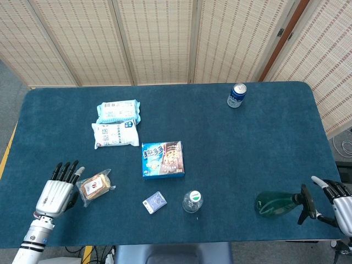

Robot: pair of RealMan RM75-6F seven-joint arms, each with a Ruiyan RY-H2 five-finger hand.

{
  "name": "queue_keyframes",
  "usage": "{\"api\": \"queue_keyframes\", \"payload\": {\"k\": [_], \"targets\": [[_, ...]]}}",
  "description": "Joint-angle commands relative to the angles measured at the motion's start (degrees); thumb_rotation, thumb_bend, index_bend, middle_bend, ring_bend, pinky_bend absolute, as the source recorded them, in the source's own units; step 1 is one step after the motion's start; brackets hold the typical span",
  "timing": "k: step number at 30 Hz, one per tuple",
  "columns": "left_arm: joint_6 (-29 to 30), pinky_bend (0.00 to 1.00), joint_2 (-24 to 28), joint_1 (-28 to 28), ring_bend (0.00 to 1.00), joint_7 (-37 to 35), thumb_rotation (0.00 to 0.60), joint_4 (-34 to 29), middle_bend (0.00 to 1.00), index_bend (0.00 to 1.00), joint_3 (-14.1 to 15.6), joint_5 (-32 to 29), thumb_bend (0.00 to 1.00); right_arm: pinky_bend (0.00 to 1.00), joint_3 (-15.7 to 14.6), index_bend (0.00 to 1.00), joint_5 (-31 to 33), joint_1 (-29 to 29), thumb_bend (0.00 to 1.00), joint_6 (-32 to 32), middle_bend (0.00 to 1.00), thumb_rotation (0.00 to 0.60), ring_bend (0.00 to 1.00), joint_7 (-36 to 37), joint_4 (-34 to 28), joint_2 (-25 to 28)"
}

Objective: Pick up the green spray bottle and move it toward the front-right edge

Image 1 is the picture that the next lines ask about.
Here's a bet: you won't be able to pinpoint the blue grey padded seat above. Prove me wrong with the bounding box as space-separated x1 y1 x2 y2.
114 241 234 264

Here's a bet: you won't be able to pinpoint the blue table mat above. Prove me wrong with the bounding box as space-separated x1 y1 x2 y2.
0 81 348 248

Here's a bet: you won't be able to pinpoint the white power strip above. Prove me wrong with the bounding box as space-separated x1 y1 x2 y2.
104 247 116 264

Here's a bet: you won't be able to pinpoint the black floor cables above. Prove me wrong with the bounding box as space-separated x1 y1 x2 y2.
64 245 116 264

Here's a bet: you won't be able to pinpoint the beige woven folding screen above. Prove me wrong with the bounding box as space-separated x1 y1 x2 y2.
263 0 352 138
0 0 302 89

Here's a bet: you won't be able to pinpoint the bread in clear wrapper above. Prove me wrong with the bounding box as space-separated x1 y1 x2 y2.
75 168 117 208

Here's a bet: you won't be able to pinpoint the blue cookie box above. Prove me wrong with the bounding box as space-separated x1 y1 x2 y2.
141 140 185 181

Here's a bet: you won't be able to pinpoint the brown wooden post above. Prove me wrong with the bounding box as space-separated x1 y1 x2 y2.
258 0 311 82

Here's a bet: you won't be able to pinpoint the blue white drink can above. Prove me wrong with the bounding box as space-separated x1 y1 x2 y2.
227 82 248 109

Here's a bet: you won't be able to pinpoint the white floor cable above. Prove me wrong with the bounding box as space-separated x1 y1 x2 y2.
332 134 352 159

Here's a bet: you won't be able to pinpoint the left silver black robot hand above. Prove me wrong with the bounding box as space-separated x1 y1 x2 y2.
34 159 86 219

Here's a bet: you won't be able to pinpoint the clear water bottle green cap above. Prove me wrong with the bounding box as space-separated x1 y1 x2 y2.
182 190 204 214

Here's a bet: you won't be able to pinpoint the light blue wet wipes pack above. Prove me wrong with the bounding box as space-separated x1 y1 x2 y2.
96 99 141 125

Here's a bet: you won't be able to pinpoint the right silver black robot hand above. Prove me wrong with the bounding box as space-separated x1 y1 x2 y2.
311 175 352 237

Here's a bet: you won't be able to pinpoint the green spray bottle black trigger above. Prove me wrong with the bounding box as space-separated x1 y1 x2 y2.
254 184 317 226

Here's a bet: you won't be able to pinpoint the white box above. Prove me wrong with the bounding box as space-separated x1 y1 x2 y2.
41 256 83 264

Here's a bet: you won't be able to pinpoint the small blue card box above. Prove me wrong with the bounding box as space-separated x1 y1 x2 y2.
142 191 168 215

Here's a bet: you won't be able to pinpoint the white tissue pack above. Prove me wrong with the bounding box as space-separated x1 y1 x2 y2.
91 119 140 150

